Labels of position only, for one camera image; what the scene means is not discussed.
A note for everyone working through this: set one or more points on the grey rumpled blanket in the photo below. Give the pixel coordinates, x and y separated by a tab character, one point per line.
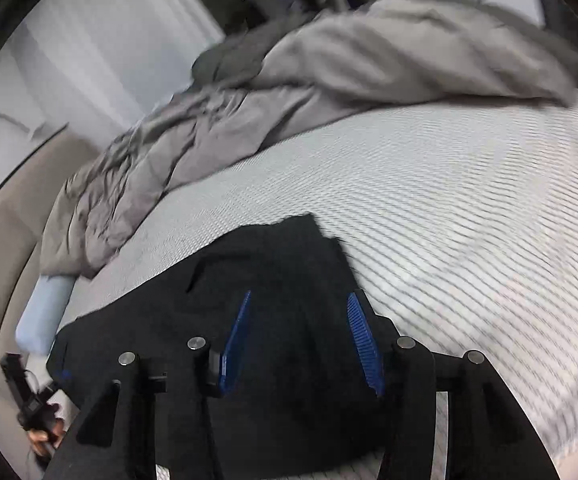
349	60

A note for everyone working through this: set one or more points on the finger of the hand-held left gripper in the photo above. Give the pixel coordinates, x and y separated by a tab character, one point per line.
64	375

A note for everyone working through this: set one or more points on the light blue pillow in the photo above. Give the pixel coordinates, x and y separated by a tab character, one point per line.
44	310

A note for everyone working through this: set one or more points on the dark grey cloth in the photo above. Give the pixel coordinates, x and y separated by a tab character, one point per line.
229	57

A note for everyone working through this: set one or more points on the white curtain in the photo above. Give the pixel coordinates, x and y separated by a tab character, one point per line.
119	35

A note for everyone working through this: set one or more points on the black pants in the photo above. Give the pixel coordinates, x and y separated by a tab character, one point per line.
289	270

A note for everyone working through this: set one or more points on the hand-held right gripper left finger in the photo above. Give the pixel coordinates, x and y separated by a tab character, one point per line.
236	340

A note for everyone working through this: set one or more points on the person's left hand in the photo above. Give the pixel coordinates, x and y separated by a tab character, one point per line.
51	432

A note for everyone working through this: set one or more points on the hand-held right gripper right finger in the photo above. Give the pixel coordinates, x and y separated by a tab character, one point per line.
364	340

